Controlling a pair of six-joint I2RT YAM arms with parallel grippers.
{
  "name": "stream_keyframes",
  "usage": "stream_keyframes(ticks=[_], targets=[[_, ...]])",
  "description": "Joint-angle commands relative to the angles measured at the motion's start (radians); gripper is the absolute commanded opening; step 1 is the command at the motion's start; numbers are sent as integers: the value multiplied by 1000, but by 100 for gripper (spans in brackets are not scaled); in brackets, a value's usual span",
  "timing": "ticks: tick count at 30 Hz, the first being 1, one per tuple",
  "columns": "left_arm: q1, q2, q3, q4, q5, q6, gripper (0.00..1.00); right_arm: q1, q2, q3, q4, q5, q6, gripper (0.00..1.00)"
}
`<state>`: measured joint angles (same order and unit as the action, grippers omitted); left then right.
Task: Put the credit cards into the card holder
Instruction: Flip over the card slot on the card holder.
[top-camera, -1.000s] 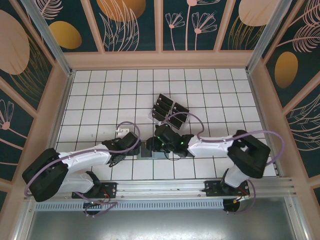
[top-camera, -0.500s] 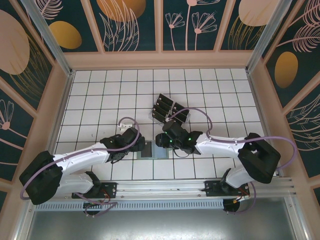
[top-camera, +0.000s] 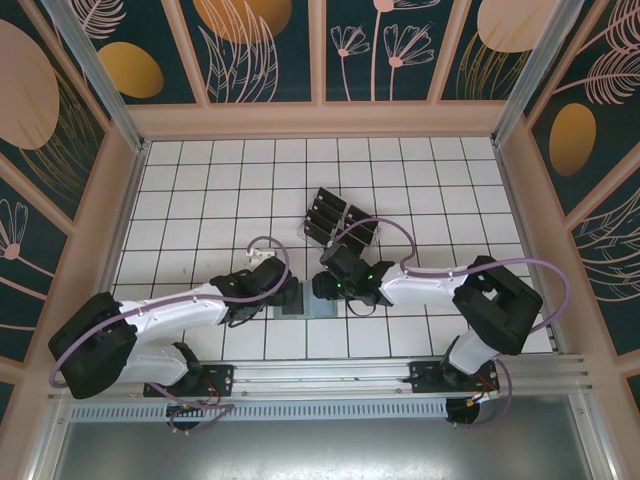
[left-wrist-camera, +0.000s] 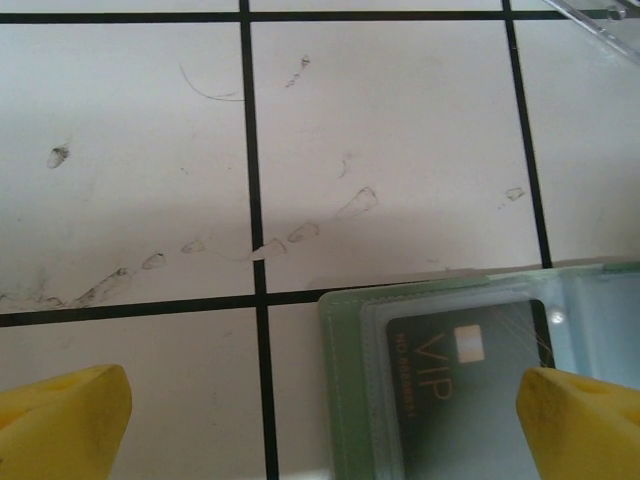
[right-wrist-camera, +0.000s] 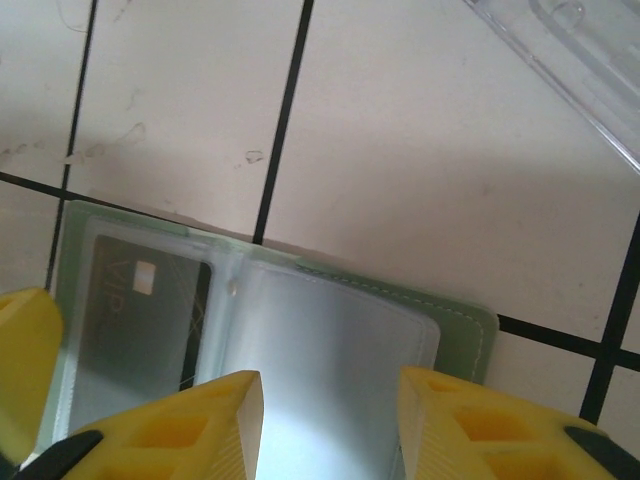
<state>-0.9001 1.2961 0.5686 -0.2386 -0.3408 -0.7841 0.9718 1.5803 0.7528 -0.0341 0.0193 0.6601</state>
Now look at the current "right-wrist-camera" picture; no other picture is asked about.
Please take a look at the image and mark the green card holder wallet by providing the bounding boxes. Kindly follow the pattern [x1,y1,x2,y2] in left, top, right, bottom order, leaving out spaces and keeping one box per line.
[37,199,501,480]

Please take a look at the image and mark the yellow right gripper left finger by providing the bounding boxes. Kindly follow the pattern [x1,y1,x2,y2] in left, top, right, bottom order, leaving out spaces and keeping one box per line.
[22,369,265,480]

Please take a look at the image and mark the clear acrylic card display stand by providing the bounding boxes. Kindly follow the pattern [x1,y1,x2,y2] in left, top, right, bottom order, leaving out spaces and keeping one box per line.
[462,0,640,176]

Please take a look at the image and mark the black VIP credit card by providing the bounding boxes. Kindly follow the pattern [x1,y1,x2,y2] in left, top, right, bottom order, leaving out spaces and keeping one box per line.
[79,233,211,396]

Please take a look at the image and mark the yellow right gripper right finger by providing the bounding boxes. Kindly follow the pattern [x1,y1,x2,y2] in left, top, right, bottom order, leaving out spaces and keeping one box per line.
[399,367,614,480]

